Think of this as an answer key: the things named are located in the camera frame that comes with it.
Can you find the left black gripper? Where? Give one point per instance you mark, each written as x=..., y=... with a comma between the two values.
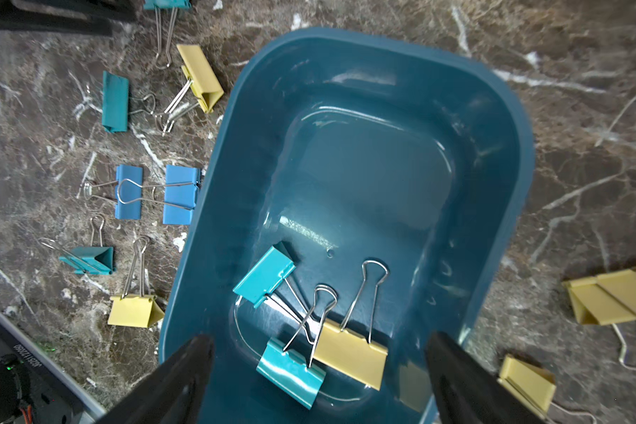
x=66, y=17

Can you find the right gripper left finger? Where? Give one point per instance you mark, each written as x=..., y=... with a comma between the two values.
x=174, y=391

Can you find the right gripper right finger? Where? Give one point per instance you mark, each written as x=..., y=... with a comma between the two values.
x=464, y=391

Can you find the yellow binder clip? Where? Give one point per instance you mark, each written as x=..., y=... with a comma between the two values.
x=535, y=388
x=349, y=352
x=136, y=306
x=605, y=299
x=201, y=81

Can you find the teal binder clip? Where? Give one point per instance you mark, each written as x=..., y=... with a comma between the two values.
x=162, y=59
x=97, y=260
x=116, y=103
x=260, y=283

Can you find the blue binder clip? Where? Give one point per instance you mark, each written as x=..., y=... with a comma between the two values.
x=124, y=192
x=177, y=195

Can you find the teal plastic storage box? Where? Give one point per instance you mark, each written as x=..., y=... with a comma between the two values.
x=392, y=172

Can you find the yellow binder clip in box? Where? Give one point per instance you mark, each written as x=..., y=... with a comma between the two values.
x=349, y=352

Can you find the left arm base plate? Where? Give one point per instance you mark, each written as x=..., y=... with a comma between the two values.
x=29, y=392

